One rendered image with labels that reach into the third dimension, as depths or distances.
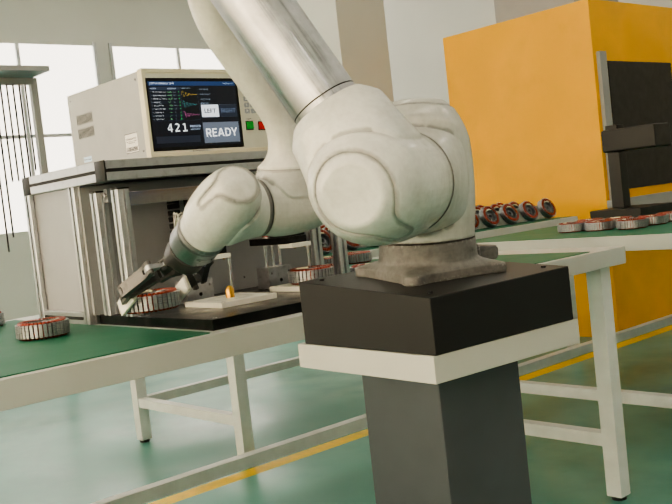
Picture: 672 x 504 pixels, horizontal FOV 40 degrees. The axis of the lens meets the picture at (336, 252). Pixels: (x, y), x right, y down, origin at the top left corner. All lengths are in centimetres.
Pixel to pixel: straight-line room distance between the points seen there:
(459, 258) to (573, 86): 422
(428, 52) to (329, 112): 759
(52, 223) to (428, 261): 120
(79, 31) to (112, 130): 703
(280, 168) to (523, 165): 428
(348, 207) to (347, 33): 510
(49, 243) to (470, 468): 131
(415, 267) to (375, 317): 11
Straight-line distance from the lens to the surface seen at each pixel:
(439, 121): 139
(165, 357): 170
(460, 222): 141
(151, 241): 227
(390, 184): 115
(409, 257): 140
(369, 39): 637
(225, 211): 149
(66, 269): 231
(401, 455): 148
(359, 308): 137
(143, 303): 177
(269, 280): 230
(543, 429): 301
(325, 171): 117
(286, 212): 159
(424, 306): 127
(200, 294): 219
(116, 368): 165
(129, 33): 957
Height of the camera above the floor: 97
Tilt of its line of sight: 3 degrees down
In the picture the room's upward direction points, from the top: 6 degrees counter-clockwise
